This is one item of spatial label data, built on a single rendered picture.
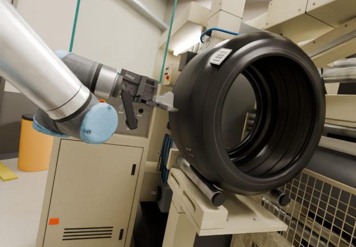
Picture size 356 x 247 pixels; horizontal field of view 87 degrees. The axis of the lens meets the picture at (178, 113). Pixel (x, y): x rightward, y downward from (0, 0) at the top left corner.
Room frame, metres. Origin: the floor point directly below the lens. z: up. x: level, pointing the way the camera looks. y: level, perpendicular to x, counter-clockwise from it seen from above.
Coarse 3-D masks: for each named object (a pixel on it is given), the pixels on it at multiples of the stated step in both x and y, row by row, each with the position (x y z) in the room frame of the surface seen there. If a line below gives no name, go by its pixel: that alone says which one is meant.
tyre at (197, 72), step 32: (256, 32) 0.61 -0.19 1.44; (192, 64) 0.66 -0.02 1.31; (224, 64) 0.54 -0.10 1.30; (256, 64) 0.88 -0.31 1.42; (288, 64) 0.77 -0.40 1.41; (192, 96) 0.55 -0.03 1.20; (224, 96) 0.53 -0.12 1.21; (256, 96) 0.94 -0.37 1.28; (288, 96) 0.86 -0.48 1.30; (320, 96) 0.67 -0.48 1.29; (192, 128) 0.55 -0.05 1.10; (256, 128) 0.94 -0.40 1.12; (288, 128) 0.85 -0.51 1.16; (320, 128) 0.68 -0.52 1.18; (192, 160) 0.59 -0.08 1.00; (224, 160) 0.55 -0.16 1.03; (256, 160) 0.87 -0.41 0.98; (288, 160) 0.77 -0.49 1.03; (256, 192) 0.62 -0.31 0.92
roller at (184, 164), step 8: (184, 160) 0.84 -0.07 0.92; (184, 168) 0.78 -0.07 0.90; (192, 168) 0.75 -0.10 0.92; (192, 176) 0.70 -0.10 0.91; (200, 176) 0.68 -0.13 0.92; (200, 184) 0.64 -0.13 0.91; (208, 184) 0.62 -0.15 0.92; (208, 192) 0.59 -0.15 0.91; (216, 192) 0.57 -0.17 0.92; (216, 200) 0.56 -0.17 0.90; (224, 200) 0.57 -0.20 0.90
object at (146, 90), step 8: (128, 72) 0.54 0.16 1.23; (120, 80) 0.52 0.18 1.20; (128, 80) 0.54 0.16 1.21; (136, 80) 0.55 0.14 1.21; (144, 80) 0.54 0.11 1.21; (152, 80) 0.56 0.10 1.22; (120, 88) 0.54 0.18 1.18; (128, 88) 0.55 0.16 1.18; (136, 88) 0.56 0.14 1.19; (144, 88) 0.54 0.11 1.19; (152, 88) 0.56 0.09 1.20; (136, 96) 0.55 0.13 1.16; (144, 96) 0.55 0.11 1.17; (152, 96) 0.56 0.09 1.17; (144, 104) 0.55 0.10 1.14
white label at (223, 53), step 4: (224, 48) 0.56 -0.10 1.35; (220, 52) 0.55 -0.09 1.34; (224, 52) 0.54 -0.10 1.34; (228, 52) 0.53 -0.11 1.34; (216, 56) 0.55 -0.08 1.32; (220, 56) 0.54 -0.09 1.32; (224, 56) 0.53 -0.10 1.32; (212, 60) 0.55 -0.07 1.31; (216, 60) 0.54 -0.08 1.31; (220, 60) 0.53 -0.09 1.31
